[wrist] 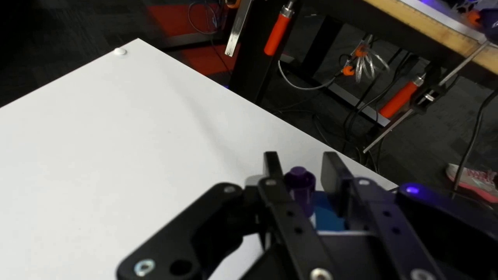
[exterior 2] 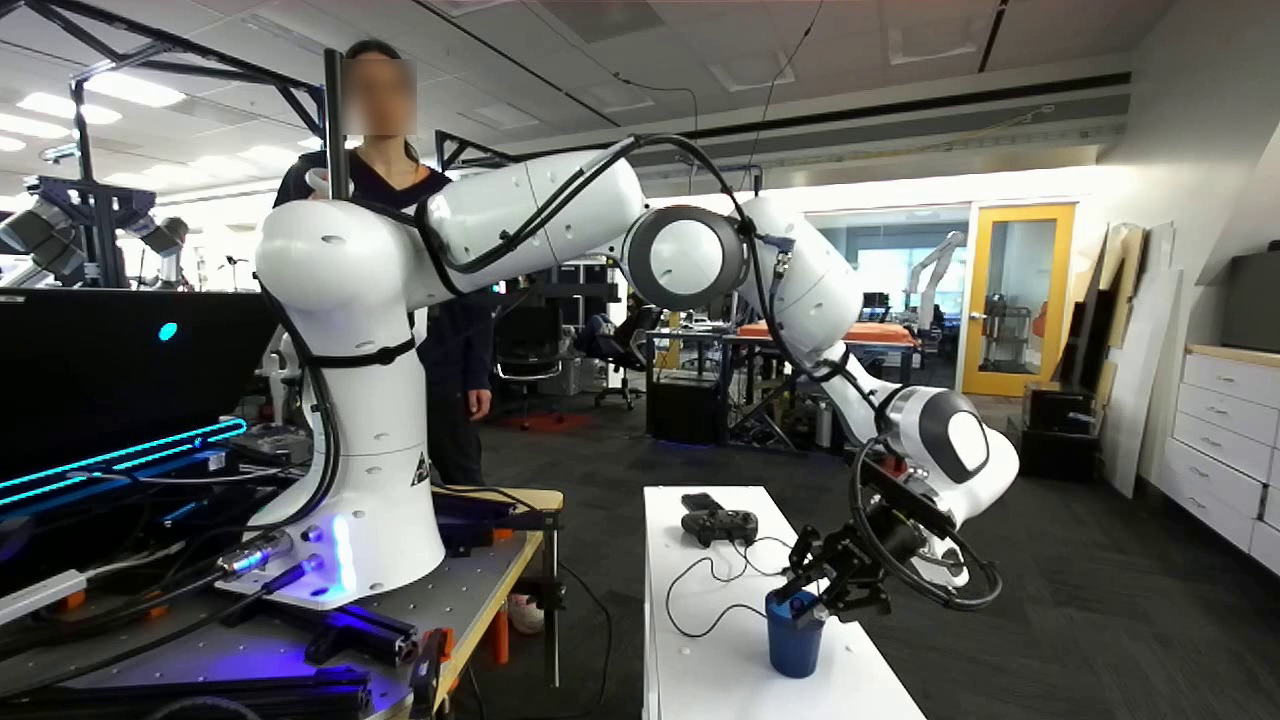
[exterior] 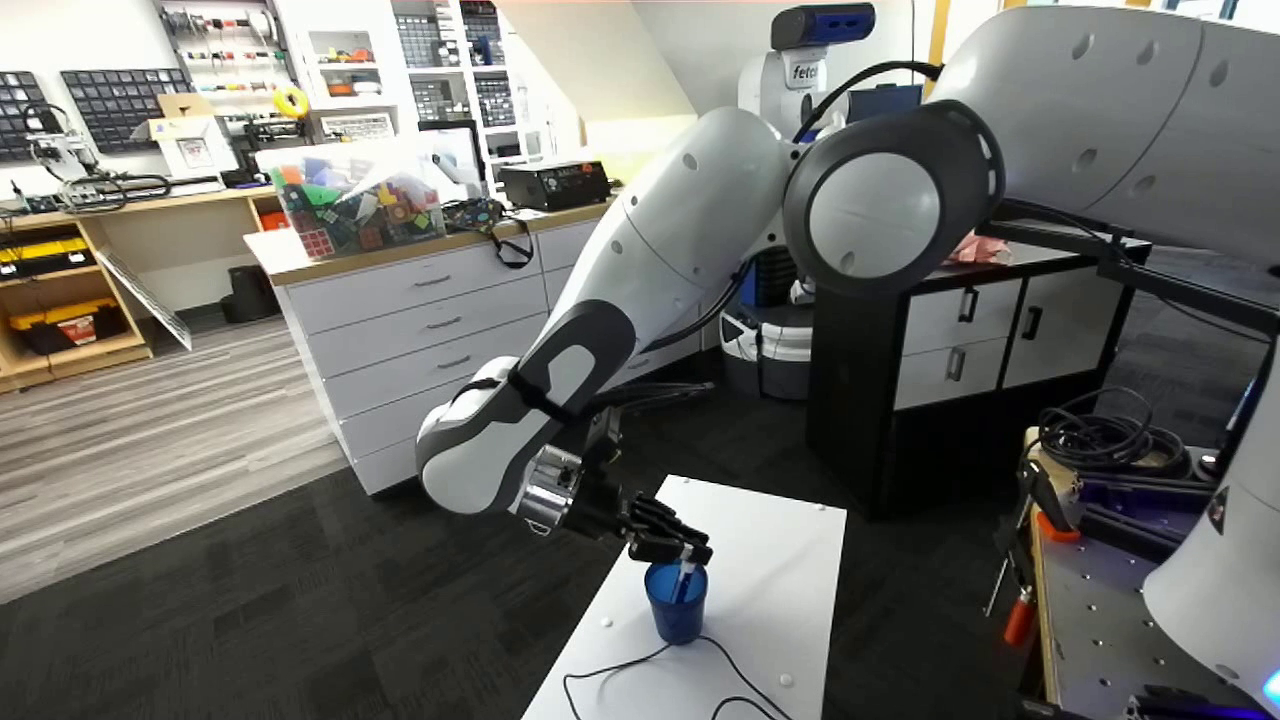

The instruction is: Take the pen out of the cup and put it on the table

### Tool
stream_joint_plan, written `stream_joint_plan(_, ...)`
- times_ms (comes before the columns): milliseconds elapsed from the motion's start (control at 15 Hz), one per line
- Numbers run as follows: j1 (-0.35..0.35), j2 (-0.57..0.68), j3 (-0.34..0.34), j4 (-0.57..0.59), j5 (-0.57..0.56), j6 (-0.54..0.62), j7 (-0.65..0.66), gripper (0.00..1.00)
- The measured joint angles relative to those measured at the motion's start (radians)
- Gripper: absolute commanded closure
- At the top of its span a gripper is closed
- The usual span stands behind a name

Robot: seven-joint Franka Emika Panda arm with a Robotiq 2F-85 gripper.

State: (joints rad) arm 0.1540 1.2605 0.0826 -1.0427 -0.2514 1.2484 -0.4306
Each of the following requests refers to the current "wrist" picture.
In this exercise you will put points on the pink and white shoe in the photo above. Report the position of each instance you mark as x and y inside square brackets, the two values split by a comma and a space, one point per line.
[476, 181]

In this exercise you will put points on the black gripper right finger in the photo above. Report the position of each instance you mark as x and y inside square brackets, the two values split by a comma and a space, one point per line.
[383, 227]

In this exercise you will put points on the red box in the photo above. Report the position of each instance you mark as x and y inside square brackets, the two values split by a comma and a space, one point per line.
[180, 20]

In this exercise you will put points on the blue toy robot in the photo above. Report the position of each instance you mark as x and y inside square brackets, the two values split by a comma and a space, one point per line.
[487, 23]

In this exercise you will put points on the purple dry erase marker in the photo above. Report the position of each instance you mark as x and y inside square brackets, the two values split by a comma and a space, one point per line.
[300, 181]

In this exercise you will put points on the silver metal bar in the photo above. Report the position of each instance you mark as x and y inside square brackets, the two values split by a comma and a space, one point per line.
[236, 31]

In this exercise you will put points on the blue plastic cup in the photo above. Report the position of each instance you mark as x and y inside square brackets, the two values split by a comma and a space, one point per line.
[328, 213]

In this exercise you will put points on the thin metal rod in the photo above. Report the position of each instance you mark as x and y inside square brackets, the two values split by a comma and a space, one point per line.
[386, 134]

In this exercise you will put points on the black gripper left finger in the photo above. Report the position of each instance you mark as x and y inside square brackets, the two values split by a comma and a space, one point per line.
[207, 227]

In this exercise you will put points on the orange clip with metal rings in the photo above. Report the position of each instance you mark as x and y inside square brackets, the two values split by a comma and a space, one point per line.
[358, 56]

